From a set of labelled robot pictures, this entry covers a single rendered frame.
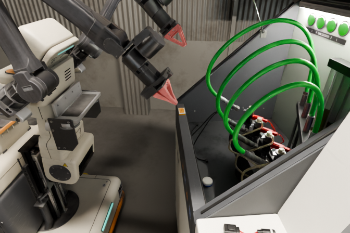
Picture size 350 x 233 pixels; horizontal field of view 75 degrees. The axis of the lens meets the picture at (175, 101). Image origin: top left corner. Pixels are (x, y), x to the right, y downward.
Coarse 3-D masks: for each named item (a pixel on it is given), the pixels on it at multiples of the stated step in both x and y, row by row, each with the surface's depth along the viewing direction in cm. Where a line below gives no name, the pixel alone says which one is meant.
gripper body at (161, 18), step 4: (156, 12) 81; (160, 12) 81; (164, 12) 82; (156, 16) 82; (160, 16) 81; (164, 16) 82; (168, 16) 82; (156, 20) 82; (160, 20) 82; (164, 20) 82; (168, 20) 82; (172, 20) 79; (160, 24) 83; (164, 24) 82; (168, 24) 81; (160, 28) 84; (164, 28) 81; (168, 28) 84; (160, 32) 81
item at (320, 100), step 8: (280, 88) 54; (288, 88) 54; (312, 88) 55; (264, 96) 56; (272, 96) 55; (320, 96) 56; (256, 104) 56; (320, 104) 57; (248, 112) 57; (320, 112) 58; (240, 120) 58; (320, 120) 60; (240, 128) 59; (312, 128) 62; (232, 136) 61; (240, 152) 63; (248, 152) 64; (256, 160) 65; (264, 160) 66
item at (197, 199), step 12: (180, 120) 105; (180, 132) 98; (180, 144) 100; (192, 144) 90; (180, 156) 102; (192, 156) 84; (192, 168) 79; (192, 180) 74; (192, 192) 70; (192, 204) 66; (204, 204) 66; (192, 216) 66
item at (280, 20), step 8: (256, 24) 70; (264, 24) 70; (296, 24) 71; (240, 32) 71; (304, 32) 73; (232, 40) 72; (312, 40) 74; (224, 48) 73; (312, 48) 75; (216, 56) 74; (208, 72) 77; (208, 80) 78; (208, 88) 80
